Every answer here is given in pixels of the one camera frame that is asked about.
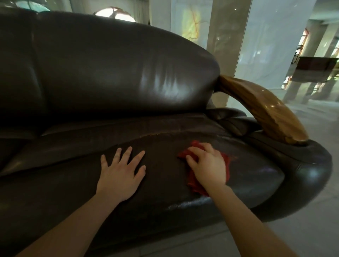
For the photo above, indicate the person's right hand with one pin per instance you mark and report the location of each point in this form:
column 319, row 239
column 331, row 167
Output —
column 210, row 169

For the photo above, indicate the person's left hand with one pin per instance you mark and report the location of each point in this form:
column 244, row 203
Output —
column 119, row 182

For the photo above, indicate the person's left thumb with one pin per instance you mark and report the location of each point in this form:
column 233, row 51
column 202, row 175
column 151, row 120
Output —
column 139, row 174

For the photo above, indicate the person's right thumb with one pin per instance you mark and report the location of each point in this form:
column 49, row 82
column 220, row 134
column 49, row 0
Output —
column 192, row 162

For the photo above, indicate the person's left middle finger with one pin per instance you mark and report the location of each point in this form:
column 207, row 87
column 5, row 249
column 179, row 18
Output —
column 126, row 156

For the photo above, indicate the person's left little finger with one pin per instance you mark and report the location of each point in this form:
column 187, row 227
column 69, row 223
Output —
column 104, row 162

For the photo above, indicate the red cleaning cloth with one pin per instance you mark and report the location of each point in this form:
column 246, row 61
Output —
column 194, row 184

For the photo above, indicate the person's right forearm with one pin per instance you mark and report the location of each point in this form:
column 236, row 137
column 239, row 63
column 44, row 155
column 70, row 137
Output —
column 246, row 225

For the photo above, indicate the person's left forearm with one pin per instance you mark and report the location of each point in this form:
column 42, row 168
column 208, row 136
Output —
column 68, row 227

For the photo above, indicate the dark brown leather sofa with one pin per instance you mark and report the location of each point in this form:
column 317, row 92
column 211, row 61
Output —
column 106, row 79

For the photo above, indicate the wooden sofa armrest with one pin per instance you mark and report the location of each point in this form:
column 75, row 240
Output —
column 259, row 106

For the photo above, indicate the arched window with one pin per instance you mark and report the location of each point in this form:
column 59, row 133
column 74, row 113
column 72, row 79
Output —
column 116, row 14

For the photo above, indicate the dark wooden table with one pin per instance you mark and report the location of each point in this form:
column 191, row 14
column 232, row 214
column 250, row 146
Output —
column 315, row 67

